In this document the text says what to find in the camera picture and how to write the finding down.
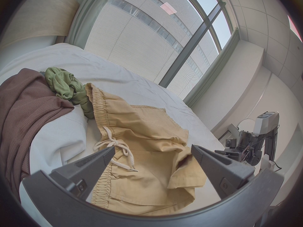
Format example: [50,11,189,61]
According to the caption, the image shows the green garment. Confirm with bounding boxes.
[45,67,95,119]

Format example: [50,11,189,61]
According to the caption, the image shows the window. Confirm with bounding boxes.
[69,0,237,103]

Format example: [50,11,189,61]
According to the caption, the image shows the bed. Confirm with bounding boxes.
[0,0,224,218]

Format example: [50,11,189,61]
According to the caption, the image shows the brown garment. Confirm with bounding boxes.
[0,68,75,198]

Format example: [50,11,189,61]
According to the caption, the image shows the pale blue garment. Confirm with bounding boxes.
[20,107,104,198]

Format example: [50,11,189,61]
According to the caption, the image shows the grey-green curtain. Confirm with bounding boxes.
[183,27,239,107]
[64,0,123,49]

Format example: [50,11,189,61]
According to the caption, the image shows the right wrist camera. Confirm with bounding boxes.
[225,138,238,149]

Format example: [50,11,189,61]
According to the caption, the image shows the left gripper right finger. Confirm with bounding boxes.
[190,144,255,200]

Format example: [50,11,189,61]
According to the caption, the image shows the tan shorts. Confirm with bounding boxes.
[85,82,207,216]

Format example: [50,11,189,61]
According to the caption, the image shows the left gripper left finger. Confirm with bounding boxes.
[51,146,116,201]

